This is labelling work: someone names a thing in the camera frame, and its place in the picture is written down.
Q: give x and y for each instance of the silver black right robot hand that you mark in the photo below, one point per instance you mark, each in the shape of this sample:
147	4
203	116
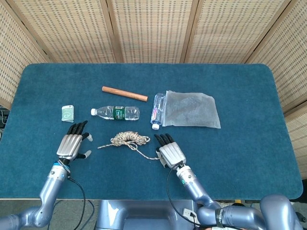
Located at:
171	153

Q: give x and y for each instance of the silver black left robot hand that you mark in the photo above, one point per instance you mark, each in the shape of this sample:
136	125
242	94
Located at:
69	146

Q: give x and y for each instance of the green tissue pack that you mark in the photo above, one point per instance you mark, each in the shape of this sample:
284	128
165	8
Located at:
67	113

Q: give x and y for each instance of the small bottle with pink label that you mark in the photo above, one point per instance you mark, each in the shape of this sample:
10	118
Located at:
157	110

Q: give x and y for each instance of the blue felt table cover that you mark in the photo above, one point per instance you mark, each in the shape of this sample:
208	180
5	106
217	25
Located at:
216	167

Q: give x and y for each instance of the clear plastic zip bag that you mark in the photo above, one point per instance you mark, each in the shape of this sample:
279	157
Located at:
192	110

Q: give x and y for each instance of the clear bottle with green label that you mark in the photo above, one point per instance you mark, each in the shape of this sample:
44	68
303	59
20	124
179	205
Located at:
130	113

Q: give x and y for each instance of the white power socket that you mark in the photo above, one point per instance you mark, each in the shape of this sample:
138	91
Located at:
187	212

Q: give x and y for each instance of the blue-grey robot torso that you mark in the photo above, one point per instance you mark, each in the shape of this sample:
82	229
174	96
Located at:
144	215

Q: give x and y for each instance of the black device beside table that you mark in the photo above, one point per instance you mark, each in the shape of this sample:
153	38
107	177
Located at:
3	117

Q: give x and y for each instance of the brown wooden stick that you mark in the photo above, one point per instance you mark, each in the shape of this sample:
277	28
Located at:
124	94

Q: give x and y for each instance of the woven folding screen panel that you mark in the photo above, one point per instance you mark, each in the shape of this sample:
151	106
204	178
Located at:
76	31
230	31
298	143
287	60
19	60
153	31

